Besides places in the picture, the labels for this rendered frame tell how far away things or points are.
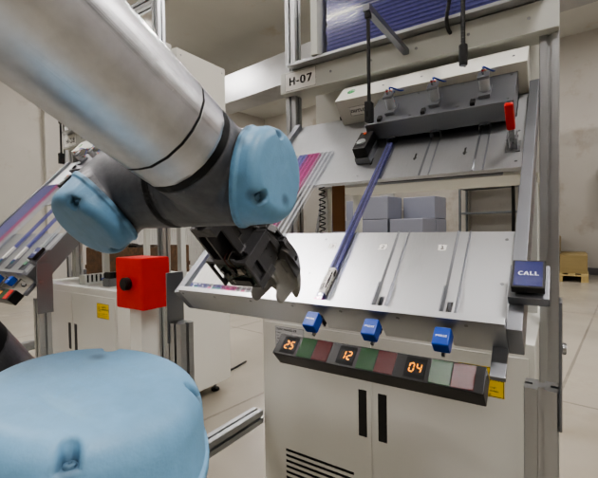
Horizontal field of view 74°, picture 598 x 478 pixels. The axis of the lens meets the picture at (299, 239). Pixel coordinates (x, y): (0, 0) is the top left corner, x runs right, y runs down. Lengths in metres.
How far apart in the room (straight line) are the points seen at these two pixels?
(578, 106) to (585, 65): 0.68
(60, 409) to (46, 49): 0.17
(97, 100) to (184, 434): 0.17
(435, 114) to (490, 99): 0.12
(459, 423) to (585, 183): 7.63
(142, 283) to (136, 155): 1.03
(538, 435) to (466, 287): 0.22
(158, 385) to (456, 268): 0.55
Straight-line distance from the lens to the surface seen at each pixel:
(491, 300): 0.66
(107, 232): 0.37
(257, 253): 0.51
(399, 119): 1.04
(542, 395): 0.66
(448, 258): 0.72
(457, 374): 0.61
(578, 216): 8.45
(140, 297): 1.29
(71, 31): 0.22
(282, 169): 0.30
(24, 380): 0.27
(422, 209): 5.00
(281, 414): 1.25
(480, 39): 1.19
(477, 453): 1.05
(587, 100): 8.70
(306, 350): 0.69
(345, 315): 0.69
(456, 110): 1.01
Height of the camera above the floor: 0.86
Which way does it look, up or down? 1 degrees down
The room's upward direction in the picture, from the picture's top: 1 degrees counter-clockwise
